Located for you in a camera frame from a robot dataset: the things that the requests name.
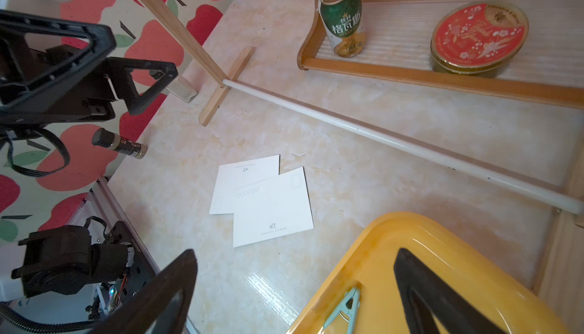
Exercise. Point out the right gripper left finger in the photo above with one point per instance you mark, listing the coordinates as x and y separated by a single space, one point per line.
162 305

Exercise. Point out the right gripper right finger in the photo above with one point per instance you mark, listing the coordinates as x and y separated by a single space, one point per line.
427 300

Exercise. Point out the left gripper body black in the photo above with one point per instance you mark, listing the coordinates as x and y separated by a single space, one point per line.
89 100

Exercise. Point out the teal clothespin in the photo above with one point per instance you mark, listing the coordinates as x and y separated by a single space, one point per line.
347 309

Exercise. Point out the white postcard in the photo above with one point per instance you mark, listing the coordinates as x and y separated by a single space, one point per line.
231 177
272 208

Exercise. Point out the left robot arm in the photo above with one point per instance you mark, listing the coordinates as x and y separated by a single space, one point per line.
64 260

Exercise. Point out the glass jar black lid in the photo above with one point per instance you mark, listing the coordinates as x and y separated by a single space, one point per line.
183 89

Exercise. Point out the yellow plastic tray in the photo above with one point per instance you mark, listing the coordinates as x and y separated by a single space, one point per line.
369 264

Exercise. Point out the wooden shelf rack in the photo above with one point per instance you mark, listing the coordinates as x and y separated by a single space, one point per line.
541 93

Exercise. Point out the round red tin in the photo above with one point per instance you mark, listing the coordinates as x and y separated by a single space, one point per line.
479 37

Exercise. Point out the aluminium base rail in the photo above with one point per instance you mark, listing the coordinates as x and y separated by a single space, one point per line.
109 226

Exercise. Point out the wooden string stand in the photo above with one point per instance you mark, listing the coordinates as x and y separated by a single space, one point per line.
351 179

